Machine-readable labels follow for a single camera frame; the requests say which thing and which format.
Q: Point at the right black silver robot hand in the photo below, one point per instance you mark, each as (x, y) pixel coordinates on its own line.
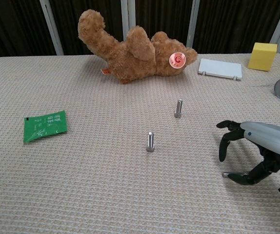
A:
(271, 139)

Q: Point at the steel bolt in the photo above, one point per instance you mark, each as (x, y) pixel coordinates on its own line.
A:
(178, 108)
(150, 142)
(225, 174)

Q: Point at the yellow foam cube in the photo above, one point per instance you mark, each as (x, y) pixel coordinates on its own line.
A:
(262, 57)

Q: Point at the white flat plastic case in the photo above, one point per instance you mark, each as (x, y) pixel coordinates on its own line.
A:
(220, 69)

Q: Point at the round red hang tag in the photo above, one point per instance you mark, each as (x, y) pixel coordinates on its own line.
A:
(177, 60)

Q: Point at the brown teddy bear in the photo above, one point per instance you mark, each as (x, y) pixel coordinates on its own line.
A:
(130, 61)

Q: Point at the beige woven tablecloth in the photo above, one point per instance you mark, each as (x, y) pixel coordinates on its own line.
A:
(81, 190)

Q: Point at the green foil sachet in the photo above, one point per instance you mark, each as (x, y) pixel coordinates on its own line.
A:
(45, 126)

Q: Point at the black curtain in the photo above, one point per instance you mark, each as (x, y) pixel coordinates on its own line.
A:
(15, 24)

